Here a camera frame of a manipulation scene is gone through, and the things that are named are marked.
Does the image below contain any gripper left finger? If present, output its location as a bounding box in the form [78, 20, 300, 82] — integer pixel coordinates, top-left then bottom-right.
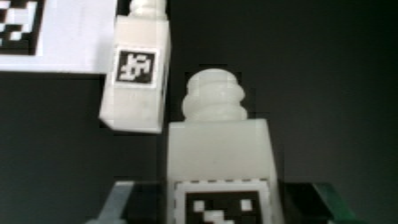
[85, 181, 161, 224]

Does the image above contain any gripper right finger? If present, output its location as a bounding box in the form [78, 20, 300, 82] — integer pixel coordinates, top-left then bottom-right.
[281, 182, 368, 224]

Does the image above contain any white table leg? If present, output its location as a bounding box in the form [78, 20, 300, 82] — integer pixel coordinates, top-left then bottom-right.
[99, 0, 170, 133]
[165, 69, 284, 224]

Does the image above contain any white marker plate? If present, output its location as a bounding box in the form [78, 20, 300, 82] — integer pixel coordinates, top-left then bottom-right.
[0, 0, 117, 73]

